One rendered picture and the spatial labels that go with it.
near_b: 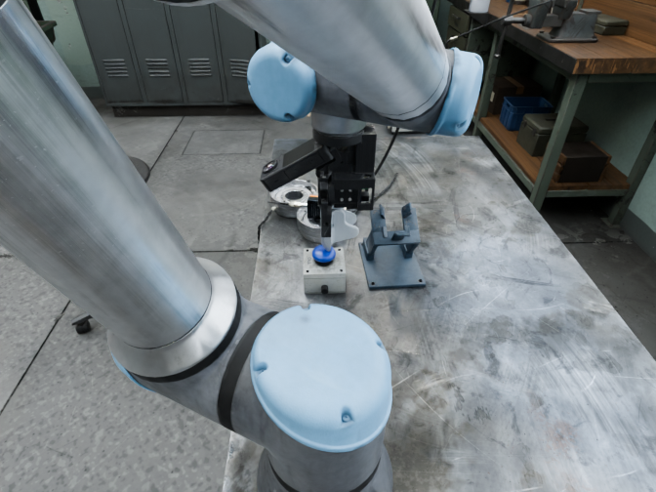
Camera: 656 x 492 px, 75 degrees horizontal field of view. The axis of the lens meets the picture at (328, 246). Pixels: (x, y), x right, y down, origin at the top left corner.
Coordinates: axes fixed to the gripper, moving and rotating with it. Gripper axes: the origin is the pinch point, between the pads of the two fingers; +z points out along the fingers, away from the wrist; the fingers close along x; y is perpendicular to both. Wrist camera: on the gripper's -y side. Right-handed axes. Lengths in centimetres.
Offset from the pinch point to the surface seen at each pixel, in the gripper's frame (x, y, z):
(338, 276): -3.6, 2.2, 4.3
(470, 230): 13.7, 30.3, 8.2
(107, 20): 291, -146, 16
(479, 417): -27.0, 19.1, 8.1
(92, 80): 340, -195, 72
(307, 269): -2.4, -2.8, 3.6
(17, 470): 7, -92, 88
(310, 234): 10.6, -2.3, 5.9
